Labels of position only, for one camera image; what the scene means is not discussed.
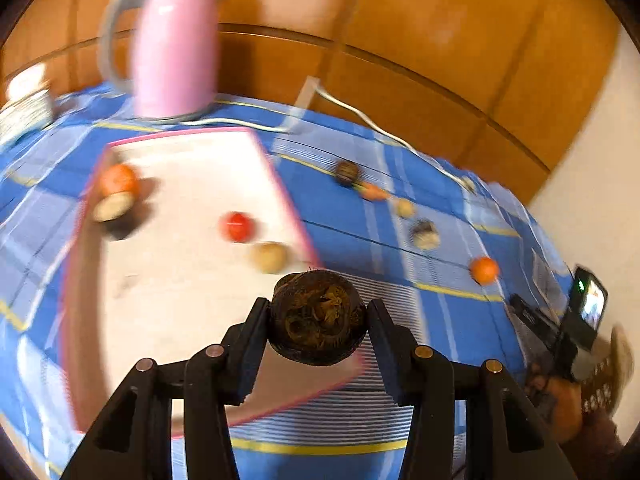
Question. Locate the small dark round fruit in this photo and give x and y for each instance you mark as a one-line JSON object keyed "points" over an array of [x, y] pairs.
{"points": [[346, 173]]}

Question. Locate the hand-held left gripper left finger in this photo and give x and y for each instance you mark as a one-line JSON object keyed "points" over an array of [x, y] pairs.
{"points": [[250, 360]]}

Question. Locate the large dark round fruit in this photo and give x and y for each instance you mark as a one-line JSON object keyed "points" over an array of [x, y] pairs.
{"points": [[320, 320]]}

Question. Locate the beige round fruit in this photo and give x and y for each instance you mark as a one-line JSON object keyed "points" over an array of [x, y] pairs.
{"points": [[269, 258], [404, 208]]}

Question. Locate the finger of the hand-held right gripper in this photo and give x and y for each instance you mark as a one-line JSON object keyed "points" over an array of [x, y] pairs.
{"points": [[532, 316]]}

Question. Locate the person's right forearm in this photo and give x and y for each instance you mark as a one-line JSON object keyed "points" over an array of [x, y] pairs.
{"points": [[600, 452]]}

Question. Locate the pink rimmed white tray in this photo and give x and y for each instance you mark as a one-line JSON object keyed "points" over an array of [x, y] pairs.
{"points": [[185, 260]]}

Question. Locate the carrot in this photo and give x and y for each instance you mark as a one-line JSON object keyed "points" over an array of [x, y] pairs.
{"points": [[374, 192]]}

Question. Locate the small white box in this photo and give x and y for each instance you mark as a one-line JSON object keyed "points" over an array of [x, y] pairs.
{"points": [[25, 79]]}

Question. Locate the cut eggplant piece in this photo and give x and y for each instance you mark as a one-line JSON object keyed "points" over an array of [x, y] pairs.
{"points": [[426, 235], [112, 210]]}

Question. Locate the small orange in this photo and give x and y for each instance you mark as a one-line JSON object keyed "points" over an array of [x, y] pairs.
{"points": [[117, 177]]}

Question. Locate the red tomato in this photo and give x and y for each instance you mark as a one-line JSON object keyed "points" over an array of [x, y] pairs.
{"points": [[238, 226]]}

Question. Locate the blue plaid tablecloth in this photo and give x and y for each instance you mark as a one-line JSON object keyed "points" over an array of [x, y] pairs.
{"points": [[450, 335]]}

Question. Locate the stack of white items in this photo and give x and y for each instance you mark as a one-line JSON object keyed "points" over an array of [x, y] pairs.
{"points": [[25, 112]]}

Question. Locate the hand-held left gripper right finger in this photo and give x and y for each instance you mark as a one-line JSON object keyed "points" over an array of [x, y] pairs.
{"points": [[387, 360]]}

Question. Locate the person's right hand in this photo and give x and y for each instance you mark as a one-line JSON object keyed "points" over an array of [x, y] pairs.
{"points": [[565, 405]]}

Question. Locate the woven rattan chair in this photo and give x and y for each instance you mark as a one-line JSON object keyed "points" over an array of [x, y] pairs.
{"points": [[606, 385]]}

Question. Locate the large orange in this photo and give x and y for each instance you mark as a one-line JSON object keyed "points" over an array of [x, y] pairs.
{"points": [[484, 270]]}

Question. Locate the pink electric kettle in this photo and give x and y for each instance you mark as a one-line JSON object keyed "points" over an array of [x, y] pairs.
{"points": [[175, 50]]}

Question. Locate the wooden panel cabinet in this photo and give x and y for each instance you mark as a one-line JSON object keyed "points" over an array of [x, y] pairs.
{"points": [[400, 10]]}

